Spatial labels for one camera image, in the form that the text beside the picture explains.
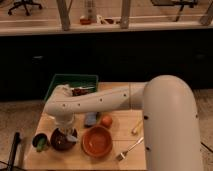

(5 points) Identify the white item in tray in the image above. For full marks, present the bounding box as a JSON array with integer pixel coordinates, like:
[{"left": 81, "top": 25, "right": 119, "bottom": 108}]
[{"left": 55, "top": 84, "right": 73, "bottom": 96}]

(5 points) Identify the orange ball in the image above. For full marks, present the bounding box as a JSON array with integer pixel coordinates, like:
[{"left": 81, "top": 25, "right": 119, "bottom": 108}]
[{"left": 100, "top": 115, "right": 113, "bottom": 128}]

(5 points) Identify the blue sponge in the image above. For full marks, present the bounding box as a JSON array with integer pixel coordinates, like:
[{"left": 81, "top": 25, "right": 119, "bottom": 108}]
[{"left": 84, "top": 112, "right": 97, "bottom": 127}]

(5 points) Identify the silver utensil in tray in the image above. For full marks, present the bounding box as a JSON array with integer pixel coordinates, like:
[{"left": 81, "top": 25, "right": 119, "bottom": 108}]
[{"left": 79, "top": 86, "right": 95, "bottom": 90}]

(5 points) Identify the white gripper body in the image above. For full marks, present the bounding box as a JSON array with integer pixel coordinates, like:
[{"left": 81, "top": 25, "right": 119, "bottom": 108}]
[{"left": 55, "top": 115, "right": 75, "bottom": 134}]

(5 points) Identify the green tray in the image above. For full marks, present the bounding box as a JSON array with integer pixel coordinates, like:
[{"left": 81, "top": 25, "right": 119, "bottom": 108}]
[{"left": 44, "top": 74, "right": 99, "bottom": 101}]

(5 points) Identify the dark red item in tray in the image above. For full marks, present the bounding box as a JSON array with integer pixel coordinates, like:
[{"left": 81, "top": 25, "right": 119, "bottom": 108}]
[{"left": 72, "top": 88, "right": 89, "bottom": 96}]

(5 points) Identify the yellow handled utensil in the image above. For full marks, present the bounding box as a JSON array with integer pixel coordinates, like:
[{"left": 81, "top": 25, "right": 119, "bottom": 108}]
[{"left": 131, "top": 120, "right": 142, "bottom": 135}]

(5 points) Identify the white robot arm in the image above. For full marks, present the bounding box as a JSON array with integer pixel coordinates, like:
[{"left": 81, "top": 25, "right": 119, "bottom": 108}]
[{"left": 44, "top": 75, "right": 204, "bottom": 171}]

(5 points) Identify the red bowl on shelf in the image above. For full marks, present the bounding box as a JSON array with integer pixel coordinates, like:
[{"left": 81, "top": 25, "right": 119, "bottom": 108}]
[{"left": 80, "top": 18, "right": 92, "bottom": 25}]

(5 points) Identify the light blue towel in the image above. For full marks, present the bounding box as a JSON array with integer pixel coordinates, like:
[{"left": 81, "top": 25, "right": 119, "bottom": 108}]
[{"left": 66, "top": 134, "right": 78, "bottom": 143}]

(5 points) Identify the orange bowl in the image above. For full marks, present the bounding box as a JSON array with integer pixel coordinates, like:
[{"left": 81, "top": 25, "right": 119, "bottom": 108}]
[{"left": 82, "top": 125, "right": 113, "bottom": 158}]

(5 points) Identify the silver fork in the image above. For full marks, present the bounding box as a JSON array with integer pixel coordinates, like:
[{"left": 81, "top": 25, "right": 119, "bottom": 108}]
[{"left": 116, "top": 137, "right": 144, "bottom": 161}]

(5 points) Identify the dark cup with green item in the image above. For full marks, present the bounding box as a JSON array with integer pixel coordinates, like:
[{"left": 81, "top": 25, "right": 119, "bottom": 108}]
[{"left": 32, "top": 133, "right": 49, "bottom": 152}]

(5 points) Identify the black office chair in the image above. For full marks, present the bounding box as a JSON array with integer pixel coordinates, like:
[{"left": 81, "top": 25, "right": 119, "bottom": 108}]
[{"left": 8, "top": 0, "right": 43, "bottom": 16}]

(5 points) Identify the purple bowl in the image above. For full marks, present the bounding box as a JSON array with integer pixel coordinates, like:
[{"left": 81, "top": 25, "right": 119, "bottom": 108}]
[{"left": 50, "top": 128, "right": 75, "bottom": 151}]

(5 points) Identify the black stand at left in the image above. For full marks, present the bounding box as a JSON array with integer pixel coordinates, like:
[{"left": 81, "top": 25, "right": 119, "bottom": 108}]
[{"left": 7, "top": 132, "right": 21, "bottom": 171}]

